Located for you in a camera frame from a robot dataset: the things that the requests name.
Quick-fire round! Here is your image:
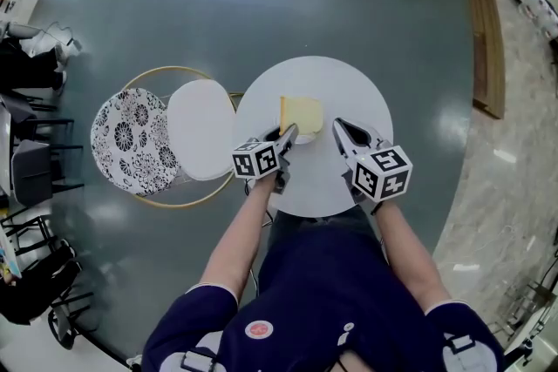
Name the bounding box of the person's left forearm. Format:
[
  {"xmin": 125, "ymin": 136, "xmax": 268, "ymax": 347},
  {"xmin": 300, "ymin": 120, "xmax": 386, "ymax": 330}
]
[{"xmin": 198, "ymin": 177, "xmax": 281, "ymax": 302}]

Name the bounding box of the person's right forearm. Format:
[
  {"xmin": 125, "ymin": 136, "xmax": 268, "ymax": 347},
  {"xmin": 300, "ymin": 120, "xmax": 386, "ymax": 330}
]
[{"xmin": 373, "ymin": 200, "xmax": 453, "ymax": 315}]

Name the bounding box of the brown wooden curved kerb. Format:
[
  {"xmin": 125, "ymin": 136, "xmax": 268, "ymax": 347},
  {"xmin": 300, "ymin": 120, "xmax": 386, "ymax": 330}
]
[{"xmin": 462, "ymin": 0, "xmax": 507, "ymax": 120}]

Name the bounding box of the black office chair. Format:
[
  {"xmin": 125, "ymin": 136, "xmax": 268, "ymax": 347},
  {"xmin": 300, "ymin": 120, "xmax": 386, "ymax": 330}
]
[
  {"xmin": 46, "ymin": 290, "xmax": 96, "ymax": 352},
  {"xmin": 9, "ymin": 116, "xmax": 86, "ymax": 208}
]

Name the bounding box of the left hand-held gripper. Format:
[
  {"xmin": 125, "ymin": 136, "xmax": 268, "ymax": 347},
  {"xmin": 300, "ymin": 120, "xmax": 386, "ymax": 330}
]
[{"xmin": 231, "ymin": 122, "xmax": 301, "ymax": 195}]

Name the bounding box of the metal stand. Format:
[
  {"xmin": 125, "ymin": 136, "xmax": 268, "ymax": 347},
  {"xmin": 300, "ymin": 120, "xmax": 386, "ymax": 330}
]
[{"xmin": 491, "ymin": 277, "xmax": 558, "ymax": 363}]

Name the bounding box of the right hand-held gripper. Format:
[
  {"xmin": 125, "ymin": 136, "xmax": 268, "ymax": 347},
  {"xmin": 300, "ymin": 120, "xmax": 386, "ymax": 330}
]
[{"xmin": 331, "ymin": 117, "xmax": 414, "ymax": 215}]

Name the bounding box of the person's navy shirt torso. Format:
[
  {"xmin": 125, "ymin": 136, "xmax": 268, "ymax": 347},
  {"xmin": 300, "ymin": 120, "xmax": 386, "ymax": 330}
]
[{"xmin": 140, "ymin": 204, "xmax": 507, "ymax": 372}]

